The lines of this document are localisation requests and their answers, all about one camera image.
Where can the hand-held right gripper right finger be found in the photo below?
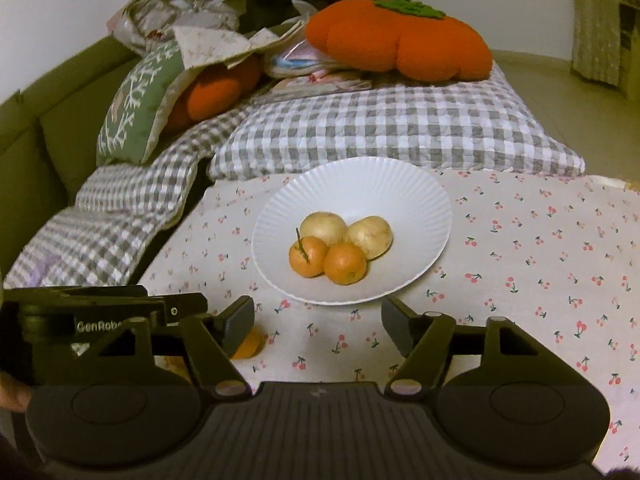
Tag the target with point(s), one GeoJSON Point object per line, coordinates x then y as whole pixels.
{"type": "Point", "coordinates": [396, 323]}

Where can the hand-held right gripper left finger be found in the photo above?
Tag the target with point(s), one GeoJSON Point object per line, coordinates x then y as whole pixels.
{"type": "Point", "coordinates": [238, 323]}

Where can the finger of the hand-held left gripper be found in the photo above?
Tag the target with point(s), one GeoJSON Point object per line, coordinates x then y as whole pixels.
{"type": "Point", "coordinates": [182, 305]}

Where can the orange tangerine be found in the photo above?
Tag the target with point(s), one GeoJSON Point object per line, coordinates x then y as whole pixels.
{"type": "Point", "coordinates": [345, 263]}
{"type": "Point", "coordinates": [248, 346]}

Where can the tangerine with stem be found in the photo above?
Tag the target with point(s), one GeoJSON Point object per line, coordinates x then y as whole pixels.
{"type": "Point", "coordinates": [306, 257]}

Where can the white ribbed plate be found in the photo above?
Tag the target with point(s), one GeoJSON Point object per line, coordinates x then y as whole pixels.
{"type": "Point", "coordinates": [400, 200]}

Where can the person's left hand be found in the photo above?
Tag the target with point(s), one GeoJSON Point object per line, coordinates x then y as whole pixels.
{"type": "Point", "coordinates": [14, 394]}

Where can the grey checked quilt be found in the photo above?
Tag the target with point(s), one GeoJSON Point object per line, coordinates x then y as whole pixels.
{"type": "Point", "coordinates": [105, 220]}

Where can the cherry print blanket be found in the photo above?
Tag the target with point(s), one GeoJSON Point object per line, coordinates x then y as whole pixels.
{"type": "Point", "coordinates": [515, 280]}

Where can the green sofa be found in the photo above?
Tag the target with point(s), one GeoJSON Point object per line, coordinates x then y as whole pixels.
{"type": "Point", "coordinates": [45, 135]}

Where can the grey checked pillow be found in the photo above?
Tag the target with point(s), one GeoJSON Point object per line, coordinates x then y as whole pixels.
{"type": "Point", "coordinates": [400, 125]}

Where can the green patterned cushion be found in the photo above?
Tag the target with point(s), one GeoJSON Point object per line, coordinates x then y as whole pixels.
{"type": "Point", "coordinates": [137, 105]}

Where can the small orange plush cushion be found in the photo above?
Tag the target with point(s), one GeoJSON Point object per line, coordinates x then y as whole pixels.
{"type": "Point", "coordinates": [220, 90]}

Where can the clear plastic bag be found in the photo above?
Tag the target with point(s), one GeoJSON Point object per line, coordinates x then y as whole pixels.
{"type": "Point", "coordinates": [300, 57]}

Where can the large orange persimmon cushion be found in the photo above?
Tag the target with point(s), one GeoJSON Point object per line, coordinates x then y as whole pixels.
{"type": "Point", "coordinates": [400, 42]}

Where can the beige curtain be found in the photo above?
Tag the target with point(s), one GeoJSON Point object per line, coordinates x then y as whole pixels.
{"type": "Point", "coordinates": [595, 15]}

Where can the white shelf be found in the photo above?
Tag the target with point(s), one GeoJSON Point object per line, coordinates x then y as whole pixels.
{"type": "Point", "coordinates": [631, 25]}

